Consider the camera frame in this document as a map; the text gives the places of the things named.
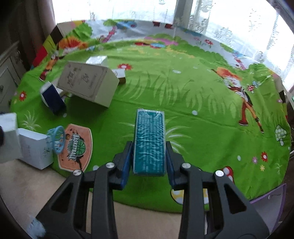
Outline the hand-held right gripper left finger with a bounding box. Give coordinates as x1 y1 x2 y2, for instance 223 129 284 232
35 140 134 239

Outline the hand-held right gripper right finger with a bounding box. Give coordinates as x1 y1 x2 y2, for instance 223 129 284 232
166 141 269 239

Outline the teal box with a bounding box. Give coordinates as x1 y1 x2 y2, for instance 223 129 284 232
133 109 166 176

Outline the white box with curly logo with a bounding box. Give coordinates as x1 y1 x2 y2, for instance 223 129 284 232
18 128 54 170

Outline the toy basketball hoop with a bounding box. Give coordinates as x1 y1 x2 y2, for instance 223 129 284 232
47 124 93 173

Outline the navy blue box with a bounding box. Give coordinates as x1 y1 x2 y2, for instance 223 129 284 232
40 81 67 115

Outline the small white box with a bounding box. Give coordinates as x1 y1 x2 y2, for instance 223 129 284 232
112 68 126 83

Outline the cream box with drawing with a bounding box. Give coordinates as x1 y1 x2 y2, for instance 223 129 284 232
56 61 120 108

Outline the purple cardboard box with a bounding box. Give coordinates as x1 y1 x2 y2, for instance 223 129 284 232
250 184 287 232

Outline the grey-white small box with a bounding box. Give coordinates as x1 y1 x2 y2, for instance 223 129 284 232
86 56 108 68

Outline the white ornate dresser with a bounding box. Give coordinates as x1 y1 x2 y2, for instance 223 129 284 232
0 41 26 113

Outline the green cartoon printed blanket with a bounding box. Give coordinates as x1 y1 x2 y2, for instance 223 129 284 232
10 18 292 213

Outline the plain brown curtain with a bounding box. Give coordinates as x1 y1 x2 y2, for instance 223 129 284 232
7 0 58 69

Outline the white lace curtain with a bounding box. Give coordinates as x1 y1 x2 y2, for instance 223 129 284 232
53 0 294 81

